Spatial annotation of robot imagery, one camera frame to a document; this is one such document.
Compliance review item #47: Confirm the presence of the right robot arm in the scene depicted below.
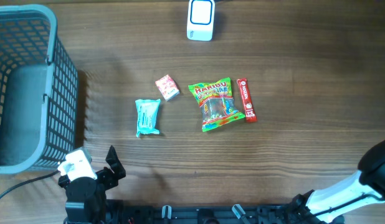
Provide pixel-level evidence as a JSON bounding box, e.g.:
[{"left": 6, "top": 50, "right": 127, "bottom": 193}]
[{"left": 284, "top": 140, "right": 385, "bottom": 223}]

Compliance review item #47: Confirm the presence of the small red white box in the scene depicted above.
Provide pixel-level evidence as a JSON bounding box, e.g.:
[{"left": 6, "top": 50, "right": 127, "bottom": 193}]
[{"left": 155, "top": 75, "right": 180, "bottom": 101}]

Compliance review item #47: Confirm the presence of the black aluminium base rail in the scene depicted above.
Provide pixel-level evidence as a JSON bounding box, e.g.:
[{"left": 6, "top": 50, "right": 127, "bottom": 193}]
[{"left": 105, "top": 203, "right": 345, "bottom": 224}]

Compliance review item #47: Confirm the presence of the teal white tissue pack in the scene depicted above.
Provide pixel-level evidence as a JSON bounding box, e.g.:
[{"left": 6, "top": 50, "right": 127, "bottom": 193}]
[{"left": 135, "top": 99, "right": 161, "bottom": 137}]

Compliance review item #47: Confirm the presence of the Haribo gummy bag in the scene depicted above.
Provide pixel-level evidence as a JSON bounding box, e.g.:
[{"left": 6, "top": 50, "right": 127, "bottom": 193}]
[{"left": 188, "top": 77, "right": 245, "bottom": 132}]

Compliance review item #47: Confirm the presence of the grey plastic mesh basket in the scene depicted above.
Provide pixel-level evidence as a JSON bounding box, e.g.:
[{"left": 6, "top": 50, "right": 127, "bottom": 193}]
[{"left": 0, "top": 4, "right": 78, "bottom": 175}]

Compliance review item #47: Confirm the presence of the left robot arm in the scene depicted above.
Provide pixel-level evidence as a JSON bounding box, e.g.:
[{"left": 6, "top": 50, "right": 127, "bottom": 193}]
[{"left": 57, "top": 146, "right": 126, "bottom": 223}]

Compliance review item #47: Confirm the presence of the white barcode scanner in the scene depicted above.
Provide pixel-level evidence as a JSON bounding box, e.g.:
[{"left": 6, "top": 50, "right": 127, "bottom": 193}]
[{"left": 186, "top": 0, "right": 216, "bottom": 42}]

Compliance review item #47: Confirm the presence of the black left camera cable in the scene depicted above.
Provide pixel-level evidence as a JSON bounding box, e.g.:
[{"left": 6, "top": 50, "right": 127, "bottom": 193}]
[{"left": 0, "top": 169, "right": 61, "bottom": 208}]

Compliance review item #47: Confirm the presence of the red stick sachet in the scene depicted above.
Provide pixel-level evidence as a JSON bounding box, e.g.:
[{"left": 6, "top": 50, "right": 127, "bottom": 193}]
[{"left": 237, "top": 78, "right": 257, "bottom": 123}]

